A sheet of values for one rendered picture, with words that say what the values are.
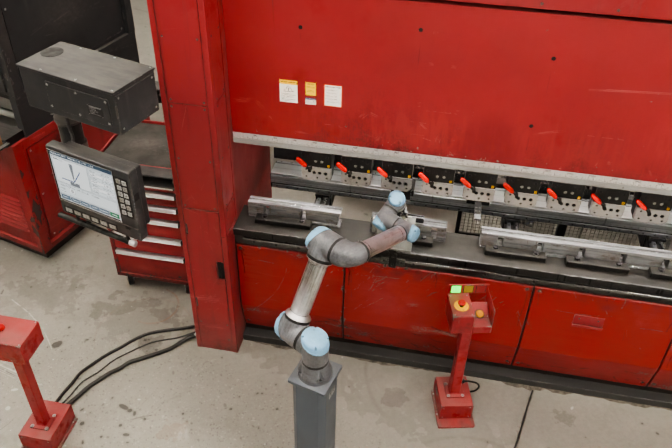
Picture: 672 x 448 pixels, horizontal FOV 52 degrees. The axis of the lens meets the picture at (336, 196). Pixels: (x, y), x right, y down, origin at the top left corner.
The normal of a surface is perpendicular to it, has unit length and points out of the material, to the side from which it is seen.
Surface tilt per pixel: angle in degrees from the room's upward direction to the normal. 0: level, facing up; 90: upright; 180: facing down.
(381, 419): 0
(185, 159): 90
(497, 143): 90
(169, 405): 0
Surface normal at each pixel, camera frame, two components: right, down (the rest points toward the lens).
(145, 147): 0.02, -0.80
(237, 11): -0.18, 0.59
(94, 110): -0.45, 0.53
